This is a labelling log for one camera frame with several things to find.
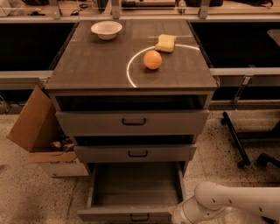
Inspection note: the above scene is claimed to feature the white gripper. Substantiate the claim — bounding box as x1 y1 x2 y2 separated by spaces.
170 196 232 224

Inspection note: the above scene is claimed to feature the grey drawer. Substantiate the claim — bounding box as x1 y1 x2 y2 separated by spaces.
74 144 196 163
78 162 186 224
56 110 209 137

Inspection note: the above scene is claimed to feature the grey middle drawer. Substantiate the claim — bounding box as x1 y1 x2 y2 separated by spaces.
74 144 196 163

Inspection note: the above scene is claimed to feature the grey top drawer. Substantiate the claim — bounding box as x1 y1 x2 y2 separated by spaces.
56 110 209 137

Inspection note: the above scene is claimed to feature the orange ball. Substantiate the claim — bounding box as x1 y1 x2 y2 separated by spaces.
143 50 162 70

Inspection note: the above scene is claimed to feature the yellow sponge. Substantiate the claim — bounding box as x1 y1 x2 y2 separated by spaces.
155 34 177 53

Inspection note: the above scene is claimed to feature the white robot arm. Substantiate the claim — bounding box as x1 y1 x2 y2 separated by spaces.
171 182 280 224

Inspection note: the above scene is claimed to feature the grey drawer cabinet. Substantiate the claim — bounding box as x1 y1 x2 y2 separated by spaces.
44 18 219 176

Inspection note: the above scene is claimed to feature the white bowl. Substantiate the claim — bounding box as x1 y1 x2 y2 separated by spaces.
91 21 123 40

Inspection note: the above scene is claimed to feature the grey bottom drawer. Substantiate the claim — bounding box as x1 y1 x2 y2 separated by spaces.
78 162 186 224

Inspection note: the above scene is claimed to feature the open cardboard box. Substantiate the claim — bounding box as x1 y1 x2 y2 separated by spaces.
7 87 88 178

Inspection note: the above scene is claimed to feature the black chair base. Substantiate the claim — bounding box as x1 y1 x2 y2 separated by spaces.
256 153 280 168

